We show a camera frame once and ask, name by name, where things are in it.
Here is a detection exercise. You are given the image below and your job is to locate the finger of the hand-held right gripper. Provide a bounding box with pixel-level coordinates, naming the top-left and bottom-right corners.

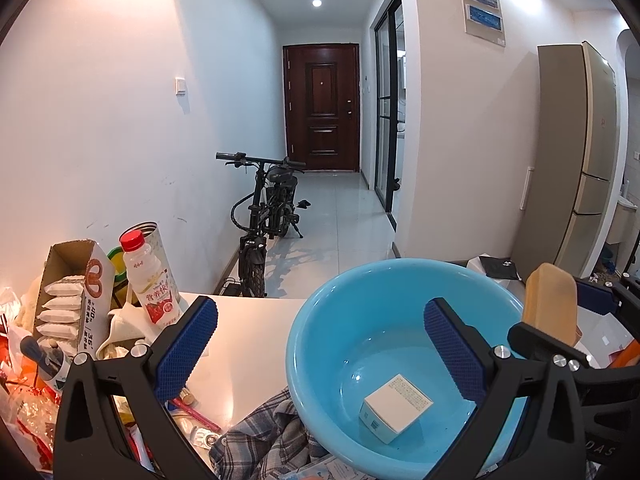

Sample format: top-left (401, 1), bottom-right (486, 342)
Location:
top-left (507, 322), bottom-right (589, 372)
top-left (611, 280), bottom-right (640, 318)

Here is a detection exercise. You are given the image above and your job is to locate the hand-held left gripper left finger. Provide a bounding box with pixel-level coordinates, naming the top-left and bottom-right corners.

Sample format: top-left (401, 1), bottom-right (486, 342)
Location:
top-left (52, 296), bottom-right (219, 480)

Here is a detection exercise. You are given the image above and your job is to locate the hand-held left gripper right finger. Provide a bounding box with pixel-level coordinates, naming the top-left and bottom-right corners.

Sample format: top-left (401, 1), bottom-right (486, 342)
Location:
top-left (424, 297), bottom-right (587, 480)

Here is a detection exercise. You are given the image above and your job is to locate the tan cardboard box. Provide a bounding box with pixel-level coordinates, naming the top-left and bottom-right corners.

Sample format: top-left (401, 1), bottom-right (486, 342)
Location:
top-left (521, 262), bottom-right (579, 347)

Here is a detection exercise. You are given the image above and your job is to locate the blue plastic basin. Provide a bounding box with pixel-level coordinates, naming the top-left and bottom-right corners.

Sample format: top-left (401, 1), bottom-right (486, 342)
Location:
top-left (286, 258), bottom-right (531, 479)

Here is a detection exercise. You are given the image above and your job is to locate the dark blue box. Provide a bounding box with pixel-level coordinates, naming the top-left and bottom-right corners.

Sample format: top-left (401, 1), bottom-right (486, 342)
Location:
top-left (575, 280), bottom-right (619, 316)

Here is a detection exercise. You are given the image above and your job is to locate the white paper sheet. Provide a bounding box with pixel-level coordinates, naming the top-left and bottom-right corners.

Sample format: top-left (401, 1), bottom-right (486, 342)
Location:
top-left (575, 310), bottom-right (636, 361)

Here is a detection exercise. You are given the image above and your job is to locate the orange packet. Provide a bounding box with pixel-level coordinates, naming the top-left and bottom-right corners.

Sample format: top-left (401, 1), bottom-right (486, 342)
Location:
top-left (607, 339), bottom-right (640, 368)

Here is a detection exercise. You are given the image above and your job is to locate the red pen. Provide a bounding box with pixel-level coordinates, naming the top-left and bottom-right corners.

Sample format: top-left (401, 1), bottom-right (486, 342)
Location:
top-left (170, 397), bottom-right (222, 432)

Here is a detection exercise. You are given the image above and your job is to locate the red cap milk bottle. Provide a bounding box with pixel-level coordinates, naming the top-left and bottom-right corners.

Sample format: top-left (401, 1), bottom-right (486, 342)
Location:
top-left (119, 230), bottom-right (182, 334)

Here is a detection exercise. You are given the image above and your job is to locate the cream cloth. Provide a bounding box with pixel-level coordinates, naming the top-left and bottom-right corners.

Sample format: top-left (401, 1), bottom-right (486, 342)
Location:
top-left (96, 290), bottom-right (166, 361)

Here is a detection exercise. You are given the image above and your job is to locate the small white box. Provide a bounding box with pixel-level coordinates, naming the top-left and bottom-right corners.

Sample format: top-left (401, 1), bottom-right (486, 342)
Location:
top-left (358, 373), bottom-right (434, 445)

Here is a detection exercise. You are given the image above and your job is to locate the silver blister pack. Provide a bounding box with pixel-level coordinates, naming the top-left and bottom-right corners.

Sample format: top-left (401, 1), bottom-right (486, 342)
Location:
top-left (192, 427), bottom-right (221, 449)

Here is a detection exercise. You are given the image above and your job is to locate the black paper bag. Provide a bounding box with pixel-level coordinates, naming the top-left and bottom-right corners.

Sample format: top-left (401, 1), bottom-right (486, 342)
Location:
top-left (467, 255), bottom-right (522, 281)

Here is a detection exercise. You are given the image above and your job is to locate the cylindrical tin can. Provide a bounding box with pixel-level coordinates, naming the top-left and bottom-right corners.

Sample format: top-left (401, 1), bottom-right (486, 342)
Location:
top-left (120, 220), bottom-right (174, 281)

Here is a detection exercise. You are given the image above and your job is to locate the open cardboard snack box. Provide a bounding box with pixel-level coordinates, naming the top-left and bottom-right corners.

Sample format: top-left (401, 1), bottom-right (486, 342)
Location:
top-left (32, 239), bottom-right (117, 361)

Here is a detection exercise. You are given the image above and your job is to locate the grey plaid cloth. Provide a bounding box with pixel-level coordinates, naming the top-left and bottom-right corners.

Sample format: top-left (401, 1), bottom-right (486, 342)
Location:
top-left (209, 387), bottom-right (331, 480)

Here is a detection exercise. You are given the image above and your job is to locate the row of white snack packets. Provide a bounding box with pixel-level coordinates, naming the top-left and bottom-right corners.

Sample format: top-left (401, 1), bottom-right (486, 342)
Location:
top-left (36, 275), bottom-right (86, 352)

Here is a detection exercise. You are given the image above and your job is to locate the green and white bottle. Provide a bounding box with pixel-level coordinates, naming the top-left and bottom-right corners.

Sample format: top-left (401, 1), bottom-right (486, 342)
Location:
top-left (20, 335), bottom-right (72, 392)

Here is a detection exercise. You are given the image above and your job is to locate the beige refrigerator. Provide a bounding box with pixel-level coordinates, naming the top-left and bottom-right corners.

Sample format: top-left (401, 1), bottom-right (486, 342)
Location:
top-left (510, 41), bottom-right (619, 279)

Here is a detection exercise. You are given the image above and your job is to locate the black electric bicycle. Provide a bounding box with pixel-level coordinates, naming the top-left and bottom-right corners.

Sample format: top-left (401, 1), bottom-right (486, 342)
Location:
top-left (216, 151), bottom-right (313, 298)

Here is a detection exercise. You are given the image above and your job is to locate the red plastic bag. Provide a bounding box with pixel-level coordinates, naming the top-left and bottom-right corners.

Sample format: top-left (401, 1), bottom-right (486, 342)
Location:
top-left (0, 330), bottom-right (62, 472)

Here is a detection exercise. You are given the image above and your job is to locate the black framed glass door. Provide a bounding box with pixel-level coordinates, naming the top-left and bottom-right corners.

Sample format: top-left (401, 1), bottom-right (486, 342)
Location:
top-left (374, 0), bottom-right (406, 211)

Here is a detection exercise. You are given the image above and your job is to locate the brown wooden door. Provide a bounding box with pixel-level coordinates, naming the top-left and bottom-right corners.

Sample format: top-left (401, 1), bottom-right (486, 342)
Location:
top-left (282, 43), bottom-right (362, 173)

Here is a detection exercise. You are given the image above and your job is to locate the wall electrical panel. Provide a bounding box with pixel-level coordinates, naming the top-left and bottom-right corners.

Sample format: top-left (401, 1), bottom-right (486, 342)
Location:
top-left (456, 0), bottom-right (507, 47)

